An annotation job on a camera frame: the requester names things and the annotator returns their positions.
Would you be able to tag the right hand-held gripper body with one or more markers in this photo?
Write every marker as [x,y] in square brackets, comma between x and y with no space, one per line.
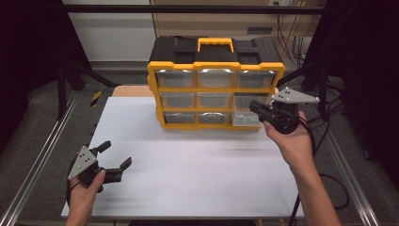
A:
[287,119]

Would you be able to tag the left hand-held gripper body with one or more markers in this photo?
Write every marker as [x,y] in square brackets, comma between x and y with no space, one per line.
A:
[85,163]

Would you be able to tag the clear plastic drawer bin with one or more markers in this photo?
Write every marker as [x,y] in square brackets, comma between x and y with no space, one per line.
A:
[243,116]

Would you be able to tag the yellow black organizer cabinet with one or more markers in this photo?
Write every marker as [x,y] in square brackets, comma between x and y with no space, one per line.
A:
[216,56]

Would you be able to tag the person's right hand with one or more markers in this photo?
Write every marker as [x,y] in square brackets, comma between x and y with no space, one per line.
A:
[296,146]

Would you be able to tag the person's left hand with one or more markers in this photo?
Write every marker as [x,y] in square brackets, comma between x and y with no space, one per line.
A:
[81,197]

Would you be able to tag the black metal stand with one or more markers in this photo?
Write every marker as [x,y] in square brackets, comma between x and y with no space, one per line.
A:
[61,94]
[322,81]

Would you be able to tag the black curtain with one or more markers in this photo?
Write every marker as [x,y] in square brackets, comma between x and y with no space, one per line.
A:
[367,78]
[28,62]

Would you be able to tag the black horizontal bar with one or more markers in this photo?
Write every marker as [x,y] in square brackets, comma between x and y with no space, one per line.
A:
[188,8]

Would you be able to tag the aluminium frame rail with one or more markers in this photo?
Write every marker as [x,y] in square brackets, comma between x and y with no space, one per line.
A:
[37,163]
[334,142]

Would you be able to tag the grey wall label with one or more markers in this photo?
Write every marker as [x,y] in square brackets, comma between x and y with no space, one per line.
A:
[259,30]

